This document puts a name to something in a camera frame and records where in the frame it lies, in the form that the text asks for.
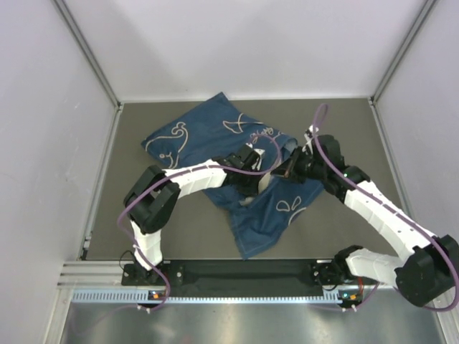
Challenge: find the purple cable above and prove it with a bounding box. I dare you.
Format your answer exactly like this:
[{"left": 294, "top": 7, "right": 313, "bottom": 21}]
[
  {"left": 310, "top": 103, "right": 459, "bottom": 312},
  {"left": 117, "top": 135, "right": 283, "bottom": 311}
]

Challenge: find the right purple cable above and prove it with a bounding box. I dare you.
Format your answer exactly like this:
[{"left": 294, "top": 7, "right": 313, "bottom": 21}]
[{"left": 310, "top": 103, "right": 459, "bottom": 312}]

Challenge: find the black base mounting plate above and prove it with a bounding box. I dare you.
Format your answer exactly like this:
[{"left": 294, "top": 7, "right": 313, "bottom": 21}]
[{"left": 120, "top": 258, "right": 377, "bottom": 290}]

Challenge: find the grey slotted cable duct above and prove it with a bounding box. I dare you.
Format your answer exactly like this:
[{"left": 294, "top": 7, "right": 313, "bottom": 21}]
[{"left": 71, "top": 289, "right": 361, "bottom": 305}]

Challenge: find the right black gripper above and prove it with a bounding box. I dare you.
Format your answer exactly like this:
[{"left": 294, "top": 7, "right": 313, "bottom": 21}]
[{"left": 270, "top": 145, "right": 327, "bottom": 185}]

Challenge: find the dark blue embroidered pillowcase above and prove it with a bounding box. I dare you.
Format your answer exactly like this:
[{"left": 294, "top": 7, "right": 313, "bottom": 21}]
[{"left": 141, "top": 92, "right": 323, "bottom": 259}]

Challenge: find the aluminium frame post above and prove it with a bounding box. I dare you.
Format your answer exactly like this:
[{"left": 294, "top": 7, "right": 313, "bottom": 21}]
[
  {"left": 52, "top": 0, "right": 123, "bottom": 260},
  {"left": 369, "top": 0, "right": 440, "bottom": 259}
]

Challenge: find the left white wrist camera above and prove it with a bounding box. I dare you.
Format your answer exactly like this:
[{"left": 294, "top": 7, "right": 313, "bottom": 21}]
[{"left": 246, "top": 143, "right": 265, "bottom": 171}]

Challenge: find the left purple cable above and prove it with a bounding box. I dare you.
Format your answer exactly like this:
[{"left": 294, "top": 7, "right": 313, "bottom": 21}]
[{"left": 117, "top": 135, "right": 283, "bottom": 311}]

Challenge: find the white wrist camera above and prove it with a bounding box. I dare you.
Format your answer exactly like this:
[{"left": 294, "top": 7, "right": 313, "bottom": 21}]
[
  {"left": 246, "top": 143, "right": 265, "bottom": 171},
  {"left": 302, "top": 125, "right": 318, "bottom": 155}
]

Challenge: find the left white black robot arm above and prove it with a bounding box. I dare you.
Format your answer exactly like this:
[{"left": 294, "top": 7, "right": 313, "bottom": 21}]
[{"left": 124, "top": 143, "right": 265, "bottom": 285}]

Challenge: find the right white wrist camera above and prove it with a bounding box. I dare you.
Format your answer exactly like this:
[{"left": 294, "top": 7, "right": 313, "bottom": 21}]
[{"left": 302, "top": 125, "right": 318, "bottom": 155}]

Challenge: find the left aluminium frame post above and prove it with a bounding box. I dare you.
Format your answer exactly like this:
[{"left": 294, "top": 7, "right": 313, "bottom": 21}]
[{"left": 52, "top": 0, "right": 123, "bottom": 260}]

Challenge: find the aluminium front frame rail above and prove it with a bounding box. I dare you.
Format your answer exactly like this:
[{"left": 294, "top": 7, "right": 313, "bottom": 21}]
[{"left": 57, "top": 259, "right": 448, "bottom": 287}]

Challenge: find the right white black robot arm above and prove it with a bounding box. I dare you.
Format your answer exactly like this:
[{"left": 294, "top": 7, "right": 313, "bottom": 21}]
[{"left": 273, "top": 135, "right": 458, "bottom": 307}]

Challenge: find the cream pillow with bear print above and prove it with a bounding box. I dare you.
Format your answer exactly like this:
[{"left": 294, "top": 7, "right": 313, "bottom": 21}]
[{"left": 239, "top": 173, "right": 273, "bottom": 206}]

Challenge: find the right aluminium frame post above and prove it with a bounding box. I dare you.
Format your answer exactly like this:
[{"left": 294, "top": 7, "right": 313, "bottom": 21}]
[{"left": 369, "top": 0, "right": 440, "bottom": 259}]

